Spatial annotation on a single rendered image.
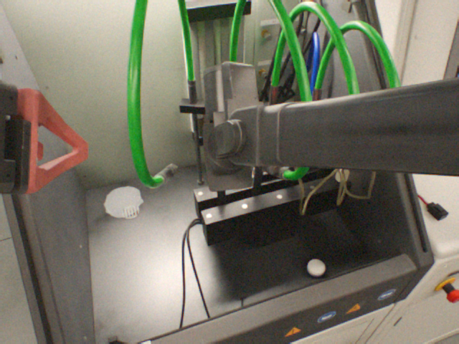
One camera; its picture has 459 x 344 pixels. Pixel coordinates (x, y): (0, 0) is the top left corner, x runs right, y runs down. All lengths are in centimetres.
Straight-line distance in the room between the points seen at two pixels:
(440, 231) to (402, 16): 41
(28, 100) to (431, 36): 70
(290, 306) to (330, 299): 7
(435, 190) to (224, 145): 62
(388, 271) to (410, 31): 45
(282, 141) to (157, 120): 64
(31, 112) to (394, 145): 23
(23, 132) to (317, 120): 20
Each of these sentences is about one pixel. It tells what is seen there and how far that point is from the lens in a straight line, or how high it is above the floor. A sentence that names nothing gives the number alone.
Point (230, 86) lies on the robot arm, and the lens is 40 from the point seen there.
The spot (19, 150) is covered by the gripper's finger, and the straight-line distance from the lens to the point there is 25.
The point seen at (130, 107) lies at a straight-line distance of 39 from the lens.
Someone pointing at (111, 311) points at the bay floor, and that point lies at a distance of 81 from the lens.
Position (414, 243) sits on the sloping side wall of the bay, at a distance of 76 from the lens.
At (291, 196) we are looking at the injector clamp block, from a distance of 76.
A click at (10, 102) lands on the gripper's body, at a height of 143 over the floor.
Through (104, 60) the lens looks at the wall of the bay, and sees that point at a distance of 82.
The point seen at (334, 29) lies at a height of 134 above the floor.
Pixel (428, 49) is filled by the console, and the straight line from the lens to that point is 81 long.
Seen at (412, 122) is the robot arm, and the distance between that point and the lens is 23.
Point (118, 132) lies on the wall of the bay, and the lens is 92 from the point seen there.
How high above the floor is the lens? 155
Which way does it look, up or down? 45 degrees down
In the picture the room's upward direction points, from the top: straight up
